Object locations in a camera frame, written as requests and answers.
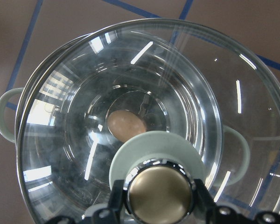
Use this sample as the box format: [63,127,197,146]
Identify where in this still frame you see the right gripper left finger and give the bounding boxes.
[46,180,125,224]

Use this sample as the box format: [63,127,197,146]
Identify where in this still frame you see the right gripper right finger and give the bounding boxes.
[193,179,280,224]

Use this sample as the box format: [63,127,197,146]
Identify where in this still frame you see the brown egg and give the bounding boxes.
[107,110,147,142]

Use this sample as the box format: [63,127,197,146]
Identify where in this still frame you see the glass pot lid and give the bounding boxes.
[17,19,280,224]

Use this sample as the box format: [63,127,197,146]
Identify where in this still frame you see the pale green cooking pot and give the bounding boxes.
[0,31,250,211]

